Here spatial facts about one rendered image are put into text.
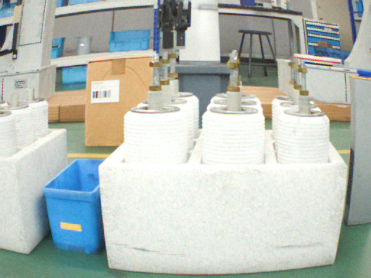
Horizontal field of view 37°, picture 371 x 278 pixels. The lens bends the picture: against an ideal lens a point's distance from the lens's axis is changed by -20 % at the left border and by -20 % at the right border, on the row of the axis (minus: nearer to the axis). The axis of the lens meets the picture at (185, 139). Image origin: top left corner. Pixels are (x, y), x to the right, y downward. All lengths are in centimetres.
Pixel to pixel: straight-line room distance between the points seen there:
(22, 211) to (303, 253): 49
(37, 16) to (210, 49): 176
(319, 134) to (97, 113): 135
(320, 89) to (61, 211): 214
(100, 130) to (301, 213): 136
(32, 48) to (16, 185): 211
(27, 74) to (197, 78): 170
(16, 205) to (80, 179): 36
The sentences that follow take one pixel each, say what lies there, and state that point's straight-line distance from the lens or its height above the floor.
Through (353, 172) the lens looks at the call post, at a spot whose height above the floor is 12.
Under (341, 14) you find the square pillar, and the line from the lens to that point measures 743.
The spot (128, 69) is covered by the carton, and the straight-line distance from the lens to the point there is 223.
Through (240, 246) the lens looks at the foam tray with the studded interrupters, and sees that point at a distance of 99.
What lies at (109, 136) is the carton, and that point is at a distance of 225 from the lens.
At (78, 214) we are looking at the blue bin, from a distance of 108.
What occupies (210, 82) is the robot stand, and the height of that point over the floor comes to 26.
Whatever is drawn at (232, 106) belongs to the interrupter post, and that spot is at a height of 26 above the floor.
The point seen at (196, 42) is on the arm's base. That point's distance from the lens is 146.
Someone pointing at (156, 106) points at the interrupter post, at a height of 26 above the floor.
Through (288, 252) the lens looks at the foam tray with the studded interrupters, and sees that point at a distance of 100.
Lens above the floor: 37
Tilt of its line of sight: 9 degrees down
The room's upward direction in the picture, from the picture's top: straight up
